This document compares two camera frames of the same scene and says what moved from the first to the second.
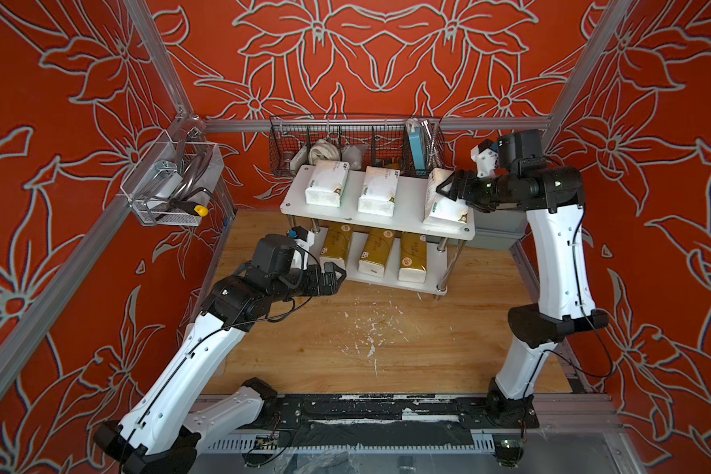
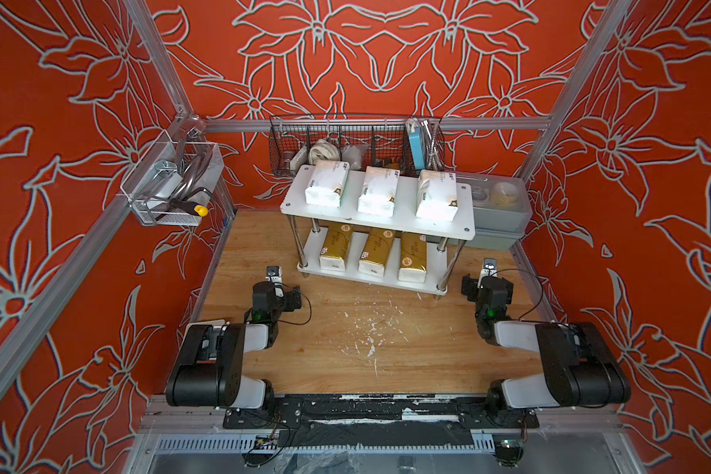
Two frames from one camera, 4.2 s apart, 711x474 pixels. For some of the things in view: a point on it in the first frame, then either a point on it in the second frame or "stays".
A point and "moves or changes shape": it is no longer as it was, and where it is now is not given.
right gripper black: [459, 177] to [470, 285]
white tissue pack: [377, 197] stays
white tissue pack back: [441, 206] moves or changes shape
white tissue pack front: [327, 183] stays
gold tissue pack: [414, 258] stays
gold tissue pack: [375, 251] stays
